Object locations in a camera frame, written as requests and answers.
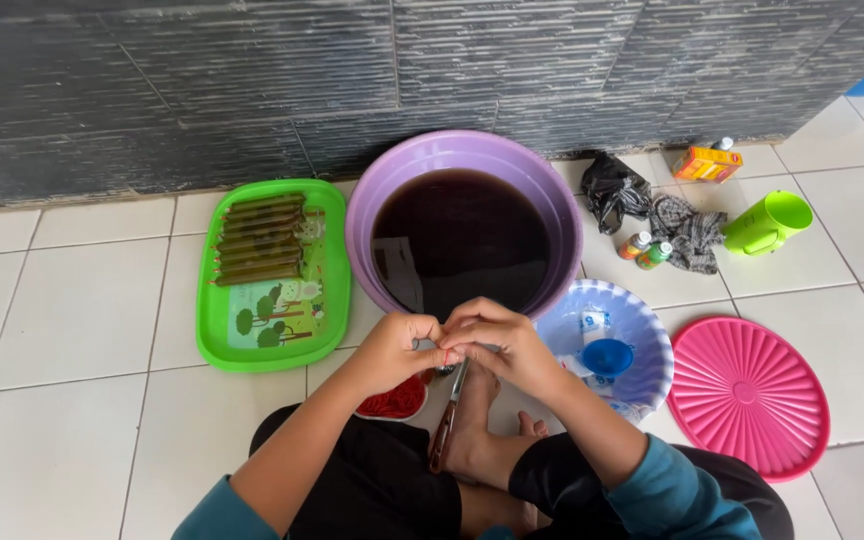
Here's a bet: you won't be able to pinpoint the small white bowl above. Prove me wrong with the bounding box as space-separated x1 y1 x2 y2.
354 369 435 423

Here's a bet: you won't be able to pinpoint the pack of clear plastic bags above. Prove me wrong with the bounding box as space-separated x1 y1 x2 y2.
578 306 614 340

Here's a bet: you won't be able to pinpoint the blue scalloped plastic bowl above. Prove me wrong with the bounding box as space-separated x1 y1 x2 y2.
535 279 675 426

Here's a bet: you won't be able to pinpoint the person's right hand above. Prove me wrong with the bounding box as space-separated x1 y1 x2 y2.
438 296 566 400

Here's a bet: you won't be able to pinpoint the green plastic tray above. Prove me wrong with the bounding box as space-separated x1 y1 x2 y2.
195 178 353 374

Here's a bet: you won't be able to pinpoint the person's left hand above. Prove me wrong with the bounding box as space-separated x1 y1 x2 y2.
355 311 448 393

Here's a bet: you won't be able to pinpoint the grey checked cloth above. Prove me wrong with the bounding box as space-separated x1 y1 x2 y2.
648 193 729 276

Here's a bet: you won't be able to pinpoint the dark brown liquid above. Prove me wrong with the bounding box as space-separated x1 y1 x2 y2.
370 168 553 316

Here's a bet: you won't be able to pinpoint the orange cardboard box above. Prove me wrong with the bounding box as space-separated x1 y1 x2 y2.
672 145 744 186

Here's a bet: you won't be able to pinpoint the small green label bottle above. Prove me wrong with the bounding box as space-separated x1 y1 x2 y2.
636 240 674 272

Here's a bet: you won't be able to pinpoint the pink ribbed round lid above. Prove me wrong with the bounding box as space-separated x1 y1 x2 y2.
666 315 831 483

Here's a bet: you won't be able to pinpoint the person's legs in black trousers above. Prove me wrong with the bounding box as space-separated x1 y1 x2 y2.
248 403 795 540

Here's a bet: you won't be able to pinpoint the black plastic bag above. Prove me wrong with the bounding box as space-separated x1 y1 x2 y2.
580 152 655 237

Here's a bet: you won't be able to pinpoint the row of filled ice pops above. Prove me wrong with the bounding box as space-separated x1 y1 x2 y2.
209 192 308 289

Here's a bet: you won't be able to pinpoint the brown ice pop tube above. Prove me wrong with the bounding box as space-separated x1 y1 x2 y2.
427 358 472 476

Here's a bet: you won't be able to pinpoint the pile of red rubber bands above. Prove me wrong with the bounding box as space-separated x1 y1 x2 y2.
357 372 429 420

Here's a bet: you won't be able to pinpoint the small orange label bottle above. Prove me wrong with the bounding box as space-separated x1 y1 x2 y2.
618 230 653 262

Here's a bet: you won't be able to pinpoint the person's bare foot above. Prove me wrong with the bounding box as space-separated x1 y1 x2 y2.
443 361 553 485

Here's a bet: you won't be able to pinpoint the green plastic jug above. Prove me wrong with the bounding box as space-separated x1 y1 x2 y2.
721 189 815 258

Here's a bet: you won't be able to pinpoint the loose clear plastic bags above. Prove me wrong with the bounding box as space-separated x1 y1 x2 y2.
558 352 654 424

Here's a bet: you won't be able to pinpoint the small blue funnel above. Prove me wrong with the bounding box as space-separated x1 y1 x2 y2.
580 337 636 379

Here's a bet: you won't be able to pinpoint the purple plastic basin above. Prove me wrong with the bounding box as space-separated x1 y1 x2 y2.
344 129 585 324

